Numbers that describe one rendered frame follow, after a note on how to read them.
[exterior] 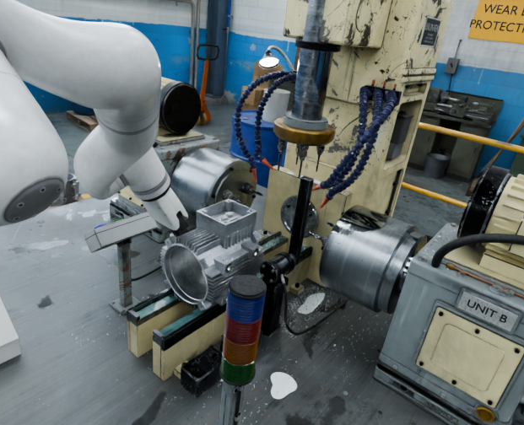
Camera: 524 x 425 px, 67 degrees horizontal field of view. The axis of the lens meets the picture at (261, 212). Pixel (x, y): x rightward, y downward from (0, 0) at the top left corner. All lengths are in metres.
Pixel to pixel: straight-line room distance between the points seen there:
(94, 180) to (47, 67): 0.31
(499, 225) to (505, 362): 0.27
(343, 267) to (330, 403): 0.32
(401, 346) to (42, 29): 0.93
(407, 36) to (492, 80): 4.89
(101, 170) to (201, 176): 0.63
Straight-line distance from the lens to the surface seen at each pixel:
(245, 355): 0.69
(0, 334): 1.13
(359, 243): 1.02
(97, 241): 1.06
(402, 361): 1.07
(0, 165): 0.37
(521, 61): 6.06
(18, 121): 0.39
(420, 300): 0.97
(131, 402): 1.01
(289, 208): 1.34
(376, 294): 1.03
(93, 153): 0.72
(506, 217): 0.91
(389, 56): 1.26
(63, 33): 0.44
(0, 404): 1.08
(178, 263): 1.07
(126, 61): 0.46
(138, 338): 1.06
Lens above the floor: 1.59
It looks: 26 degrees down
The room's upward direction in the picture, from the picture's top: 7 degrees clockwise
